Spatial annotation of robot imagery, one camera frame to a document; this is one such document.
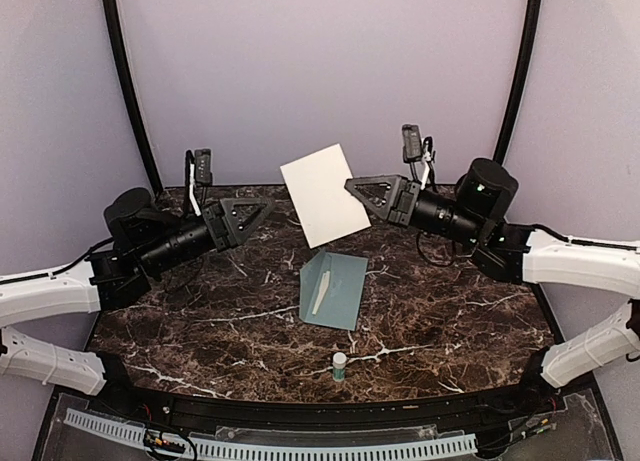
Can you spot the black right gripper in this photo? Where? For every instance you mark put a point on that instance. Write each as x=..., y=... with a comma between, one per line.
x=396, y=185

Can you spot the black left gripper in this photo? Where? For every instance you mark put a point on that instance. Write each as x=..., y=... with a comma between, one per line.
x=227, y=220

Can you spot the teal envelope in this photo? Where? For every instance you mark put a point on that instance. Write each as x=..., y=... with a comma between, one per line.
x=341, y=305

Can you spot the white green glue stick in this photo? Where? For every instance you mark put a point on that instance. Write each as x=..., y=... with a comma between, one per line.
x=339, y=362

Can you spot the beige lined letter paper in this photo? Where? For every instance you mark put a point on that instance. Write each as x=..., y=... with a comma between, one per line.
x=323, y=287

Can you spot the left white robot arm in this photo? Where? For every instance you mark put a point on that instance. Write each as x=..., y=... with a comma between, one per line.
x=145, y=242

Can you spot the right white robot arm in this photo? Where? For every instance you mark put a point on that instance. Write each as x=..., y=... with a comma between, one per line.
x=516, y=253

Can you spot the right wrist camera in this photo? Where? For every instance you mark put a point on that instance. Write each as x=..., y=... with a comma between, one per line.
x=419, y=154

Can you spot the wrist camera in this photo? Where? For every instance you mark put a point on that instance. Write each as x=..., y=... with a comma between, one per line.
x=419, y=154
x=198, y=178

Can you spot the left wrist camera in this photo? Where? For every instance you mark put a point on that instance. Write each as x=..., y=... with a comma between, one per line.
x=198, y=178

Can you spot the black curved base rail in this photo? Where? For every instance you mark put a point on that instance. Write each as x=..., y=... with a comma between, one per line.
x=480, y=411

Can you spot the right black frame post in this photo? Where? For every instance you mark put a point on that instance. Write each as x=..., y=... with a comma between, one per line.
x=521, y=69

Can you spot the black frame post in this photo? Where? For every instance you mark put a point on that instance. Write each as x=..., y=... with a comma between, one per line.
x=129, y=95
x=521, y=69

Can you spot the white slotted cable duct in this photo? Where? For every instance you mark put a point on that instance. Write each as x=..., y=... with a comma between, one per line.
x=248, y=444

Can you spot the left black frame post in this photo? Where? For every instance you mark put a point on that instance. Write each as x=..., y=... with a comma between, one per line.
x=129, y=95

